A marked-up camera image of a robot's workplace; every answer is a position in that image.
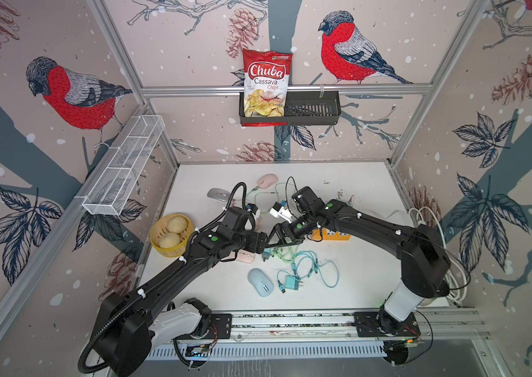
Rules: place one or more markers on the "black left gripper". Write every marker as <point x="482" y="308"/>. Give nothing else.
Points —
<point x="258" y="239"/>

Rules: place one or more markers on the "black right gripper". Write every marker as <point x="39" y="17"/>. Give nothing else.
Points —
<point x="279" y="231"/>

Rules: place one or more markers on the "teal USB charger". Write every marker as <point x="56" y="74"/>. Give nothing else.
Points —
<point x="266" y="255"/>
<point x="290" y="283"/>

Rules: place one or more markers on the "light blue wireless mouse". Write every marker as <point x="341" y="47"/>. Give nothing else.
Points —
<point x="260" y="282"/>

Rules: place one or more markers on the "pink wireless mouse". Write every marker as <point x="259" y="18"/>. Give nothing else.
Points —
<point x="267" y="181"/>
<point x="245" y="257"/>

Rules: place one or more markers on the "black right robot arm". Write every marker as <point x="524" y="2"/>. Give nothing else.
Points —
<point x="423" y="259"/>

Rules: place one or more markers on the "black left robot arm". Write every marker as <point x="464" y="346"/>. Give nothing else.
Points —
<point x="123" y="337"/>

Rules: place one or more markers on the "orange power strip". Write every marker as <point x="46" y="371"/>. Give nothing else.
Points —
<point x="328" y="235"/>

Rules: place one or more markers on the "white steamed bun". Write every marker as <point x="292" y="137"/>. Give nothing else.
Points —
<point x="169" y="240"/>
<point x="177" y="224"/>

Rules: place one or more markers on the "yellow bamboo steamer basket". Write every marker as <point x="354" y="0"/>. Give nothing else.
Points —
<point x="159" y="229"/>

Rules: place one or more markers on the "Chuba cassava chips bag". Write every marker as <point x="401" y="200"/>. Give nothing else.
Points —
<point x="266" y="81"/>

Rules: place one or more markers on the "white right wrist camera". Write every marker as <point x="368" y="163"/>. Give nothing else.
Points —
<point x="279" y="210"/>

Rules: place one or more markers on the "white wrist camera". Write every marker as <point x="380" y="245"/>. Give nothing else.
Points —
<point x="256" y="213"/>
<point x="279" y="210"/>

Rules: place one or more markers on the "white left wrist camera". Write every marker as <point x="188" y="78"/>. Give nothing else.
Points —
<point x="256" y="213"/>

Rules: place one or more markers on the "silver wireless mouse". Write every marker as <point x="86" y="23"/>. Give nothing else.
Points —
<point x="219" y="194"/>

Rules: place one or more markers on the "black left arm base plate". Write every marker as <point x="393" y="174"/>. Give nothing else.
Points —
<point x="218" y="327"/>

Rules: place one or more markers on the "aluminium front rail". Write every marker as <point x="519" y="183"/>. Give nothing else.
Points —
<point x="327" y="333"/>

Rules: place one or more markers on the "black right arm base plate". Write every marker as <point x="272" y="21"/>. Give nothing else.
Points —
<point x="374" y="325"/>

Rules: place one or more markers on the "black wire wall basket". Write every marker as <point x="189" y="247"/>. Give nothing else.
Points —
<point x="307" y="108"/>

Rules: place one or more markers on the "white wire wall shelf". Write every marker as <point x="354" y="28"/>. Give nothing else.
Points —
<point x="117" y="181"/>

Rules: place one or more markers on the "aluminium frame corner post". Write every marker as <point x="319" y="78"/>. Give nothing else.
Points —
<point x="118" y="49"/>

